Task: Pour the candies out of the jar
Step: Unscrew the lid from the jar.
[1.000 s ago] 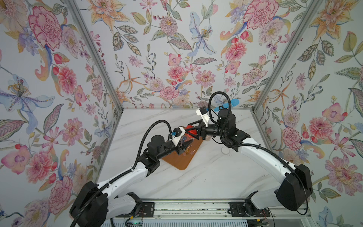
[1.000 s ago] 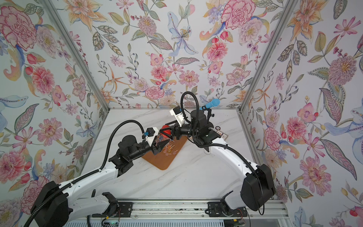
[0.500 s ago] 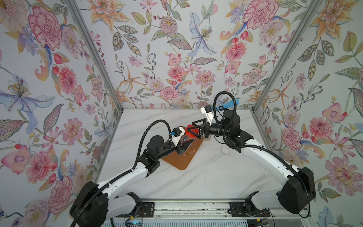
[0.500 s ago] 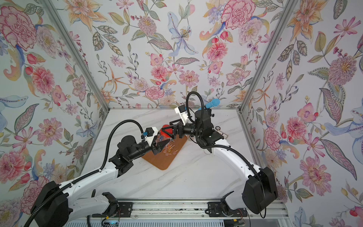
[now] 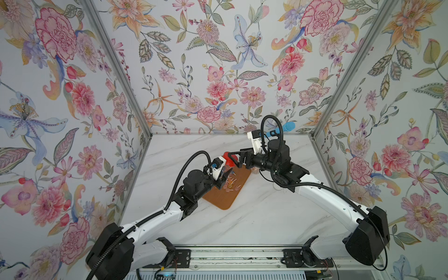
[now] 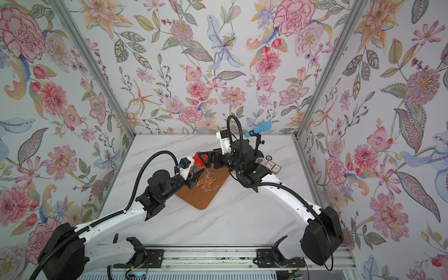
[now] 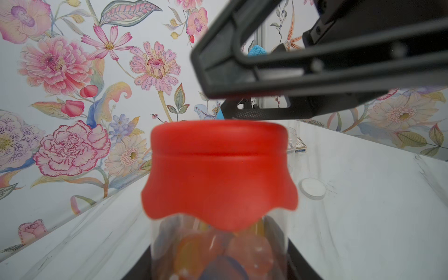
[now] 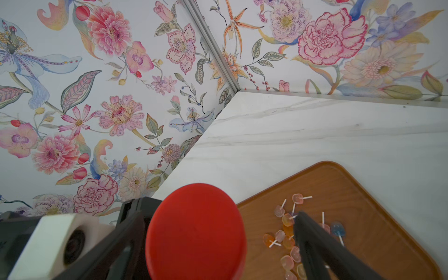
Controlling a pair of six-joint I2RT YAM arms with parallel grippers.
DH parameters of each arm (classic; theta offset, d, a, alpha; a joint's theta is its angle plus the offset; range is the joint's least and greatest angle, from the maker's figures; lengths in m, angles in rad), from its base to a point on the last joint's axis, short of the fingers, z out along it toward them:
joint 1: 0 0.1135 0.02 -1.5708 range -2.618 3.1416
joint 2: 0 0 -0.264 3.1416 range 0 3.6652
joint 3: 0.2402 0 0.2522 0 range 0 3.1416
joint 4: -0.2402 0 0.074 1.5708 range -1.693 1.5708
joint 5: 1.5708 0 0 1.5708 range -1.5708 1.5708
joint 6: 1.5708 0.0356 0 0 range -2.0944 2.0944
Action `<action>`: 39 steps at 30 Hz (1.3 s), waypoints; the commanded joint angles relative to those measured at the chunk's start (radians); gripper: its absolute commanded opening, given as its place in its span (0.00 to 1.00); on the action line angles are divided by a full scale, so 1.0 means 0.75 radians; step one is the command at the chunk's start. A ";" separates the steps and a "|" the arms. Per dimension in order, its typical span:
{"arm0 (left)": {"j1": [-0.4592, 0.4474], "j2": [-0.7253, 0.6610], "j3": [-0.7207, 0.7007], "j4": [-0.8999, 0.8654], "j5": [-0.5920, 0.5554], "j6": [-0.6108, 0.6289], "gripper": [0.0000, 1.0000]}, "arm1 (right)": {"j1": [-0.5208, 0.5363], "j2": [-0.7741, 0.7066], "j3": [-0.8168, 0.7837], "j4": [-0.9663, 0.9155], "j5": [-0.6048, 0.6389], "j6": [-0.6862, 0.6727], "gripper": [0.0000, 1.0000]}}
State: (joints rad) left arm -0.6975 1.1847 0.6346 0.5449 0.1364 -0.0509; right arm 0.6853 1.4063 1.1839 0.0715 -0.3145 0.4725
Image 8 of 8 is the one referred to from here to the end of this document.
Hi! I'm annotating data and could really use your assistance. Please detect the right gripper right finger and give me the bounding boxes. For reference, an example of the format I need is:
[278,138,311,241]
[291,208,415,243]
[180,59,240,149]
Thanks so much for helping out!
[295,212,383,280]

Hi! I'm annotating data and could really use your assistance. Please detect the pile of lollipop candies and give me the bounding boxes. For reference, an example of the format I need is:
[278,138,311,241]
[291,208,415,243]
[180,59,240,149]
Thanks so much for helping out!
[262,193,347,280]

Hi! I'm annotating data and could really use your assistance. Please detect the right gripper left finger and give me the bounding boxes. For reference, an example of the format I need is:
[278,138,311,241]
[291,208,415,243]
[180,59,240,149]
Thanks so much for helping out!
[56,197,162,280]

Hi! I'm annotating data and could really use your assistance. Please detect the red jar lid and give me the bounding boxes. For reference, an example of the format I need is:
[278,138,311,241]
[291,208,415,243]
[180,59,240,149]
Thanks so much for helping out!
[145,183,247,280]

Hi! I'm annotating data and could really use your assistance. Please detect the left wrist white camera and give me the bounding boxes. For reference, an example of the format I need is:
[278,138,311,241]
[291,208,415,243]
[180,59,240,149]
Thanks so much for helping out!
[1,213,114,280]

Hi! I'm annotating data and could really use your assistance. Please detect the brown wooden tray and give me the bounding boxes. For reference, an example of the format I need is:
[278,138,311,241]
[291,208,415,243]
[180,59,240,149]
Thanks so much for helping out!
[238,162,442,280]

